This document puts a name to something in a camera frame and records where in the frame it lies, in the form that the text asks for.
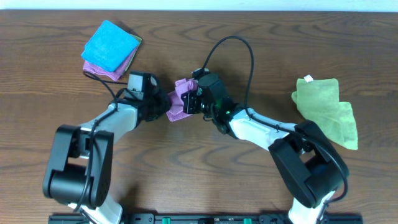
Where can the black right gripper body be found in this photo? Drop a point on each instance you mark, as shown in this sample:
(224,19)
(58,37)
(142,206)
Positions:
(189,102)

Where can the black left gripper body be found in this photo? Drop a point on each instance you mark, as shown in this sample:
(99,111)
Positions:
(161,104)

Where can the purple microfiber cloth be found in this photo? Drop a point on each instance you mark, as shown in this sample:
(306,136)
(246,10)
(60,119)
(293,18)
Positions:
(182,86)

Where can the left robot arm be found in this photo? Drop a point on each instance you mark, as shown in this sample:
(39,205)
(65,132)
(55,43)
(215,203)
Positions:
(78,172)

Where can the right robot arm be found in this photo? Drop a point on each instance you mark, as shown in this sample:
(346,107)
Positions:
(309,165)

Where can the folded purple cloth in stack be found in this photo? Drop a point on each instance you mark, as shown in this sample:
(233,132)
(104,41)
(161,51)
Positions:
(115,75)

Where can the folded green cloth in stack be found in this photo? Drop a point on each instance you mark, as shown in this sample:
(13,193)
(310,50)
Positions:
(135,46)

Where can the folded blue cloth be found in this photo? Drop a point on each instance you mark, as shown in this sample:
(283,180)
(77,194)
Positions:
(108,47)

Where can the white cloth tag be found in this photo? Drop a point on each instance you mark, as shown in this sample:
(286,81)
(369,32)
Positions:
(308,78)

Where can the light green cloth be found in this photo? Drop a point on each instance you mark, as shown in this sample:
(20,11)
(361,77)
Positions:
(319,101)

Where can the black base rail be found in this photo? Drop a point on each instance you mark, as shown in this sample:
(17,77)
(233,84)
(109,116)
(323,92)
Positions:
(148,218)

